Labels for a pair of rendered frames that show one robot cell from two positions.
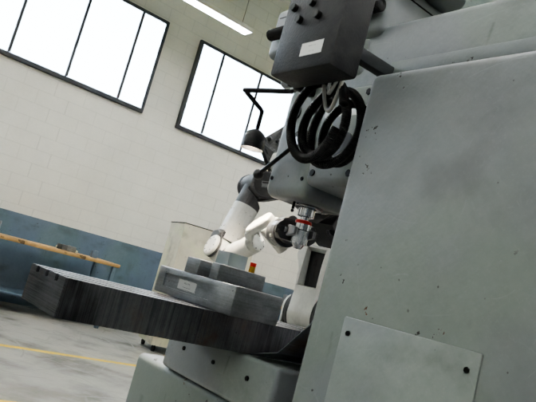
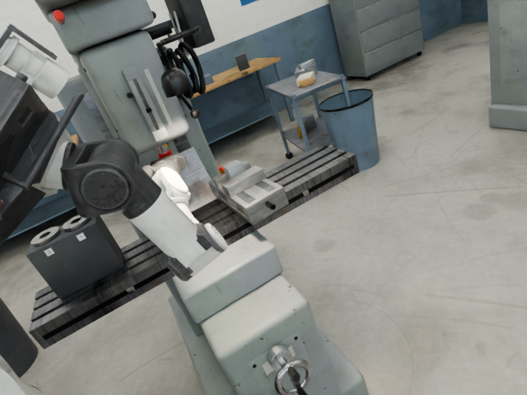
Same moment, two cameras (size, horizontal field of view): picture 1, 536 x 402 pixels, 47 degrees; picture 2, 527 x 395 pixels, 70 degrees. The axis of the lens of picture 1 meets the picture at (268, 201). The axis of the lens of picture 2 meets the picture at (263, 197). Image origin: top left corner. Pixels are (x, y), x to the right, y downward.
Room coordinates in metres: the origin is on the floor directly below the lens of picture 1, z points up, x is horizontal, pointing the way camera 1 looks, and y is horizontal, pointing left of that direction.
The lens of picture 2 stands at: (2.78, 0.52, 1.60)
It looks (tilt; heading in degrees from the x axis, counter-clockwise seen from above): 27 degrees down; 199
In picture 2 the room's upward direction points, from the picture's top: 20 degrees counter-clockwise
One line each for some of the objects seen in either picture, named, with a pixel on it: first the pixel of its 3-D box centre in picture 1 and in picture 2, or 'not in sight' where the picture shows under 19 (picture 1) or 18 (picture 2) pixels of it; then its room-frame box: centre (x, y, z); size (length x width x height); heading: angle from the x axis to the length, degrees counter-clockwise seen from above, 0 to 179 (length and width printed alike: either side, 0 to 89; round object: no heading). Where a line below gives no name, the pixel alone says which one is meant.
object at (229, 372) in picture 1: (264, 374); (212, 251); (1.71, -0.11, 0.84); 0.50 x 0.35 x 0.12; 36
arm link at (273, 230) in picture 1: (289, 233); (165, 172); (1.80, -0.08, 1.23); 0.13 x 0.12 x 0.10; 107
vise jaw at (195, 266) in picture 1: (214, 271); (243, 180); (1.64, 0.09, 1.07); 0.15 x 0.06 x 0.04; 129
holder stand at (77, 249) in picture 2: not in sight; (77, 251); (1.92, -0.45, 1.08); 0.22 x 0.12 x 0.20; 123
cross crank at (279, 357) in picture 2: not in sight; (287, 368); (2.11, 0.18, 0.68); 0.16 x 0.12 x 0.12; 36
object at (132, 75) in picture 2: not in sight; (145, 104); (1.80, -0.05, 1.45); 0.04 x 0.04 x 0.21; 36
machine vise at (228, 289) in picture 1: (217, 285); (243, 187); (1.62, 0.07, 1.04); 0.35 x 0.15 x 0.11; 39
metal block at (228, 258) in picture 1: (230, 265); (234, 171); (1.59, 0.05, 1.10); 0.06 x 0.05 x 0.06; 129
